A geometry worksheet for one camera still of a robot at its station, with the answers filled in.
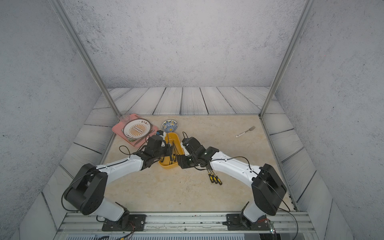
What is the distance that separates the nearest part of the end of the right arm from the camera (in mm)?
586

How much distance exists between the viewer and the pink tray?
1068 mm

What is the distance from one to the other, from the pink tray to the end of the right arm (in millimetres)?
477
